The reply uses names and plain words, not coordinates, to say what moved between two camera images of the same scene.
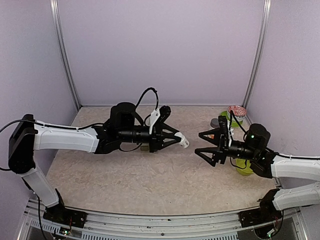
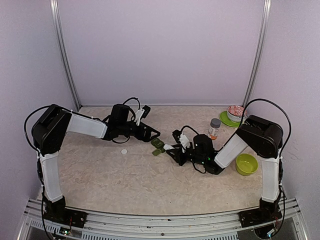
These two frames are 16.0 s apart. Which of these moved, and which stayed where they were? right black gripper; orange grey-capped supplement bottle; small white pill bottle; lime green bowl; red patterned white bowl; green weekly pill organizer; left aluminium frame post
Moved: green weekly pill organizer; right black gripper; small white pill bottle
Stayed: orange grey-capped supplement bottle; lime green bowl; left aluminium frame post; red patterned white bowl
